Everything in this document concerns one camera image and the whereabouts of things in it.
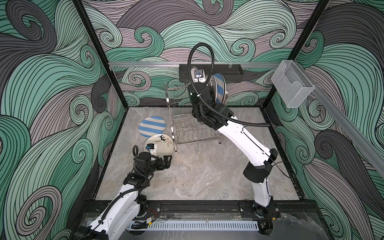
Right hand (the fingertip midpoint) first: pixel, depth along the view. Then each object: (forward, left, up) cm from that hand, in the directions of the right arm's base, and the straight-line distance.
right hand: (205, 87), depth 66 cm
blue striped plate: (+11, +36, -44) cm, 58 cm away
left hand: (-17, +21, -36) cm, 45 cm away
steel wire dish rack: (+9, +11, -44) cm, 47 cm away
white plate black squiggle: (-4, +24, -44) cm, 51 cm away
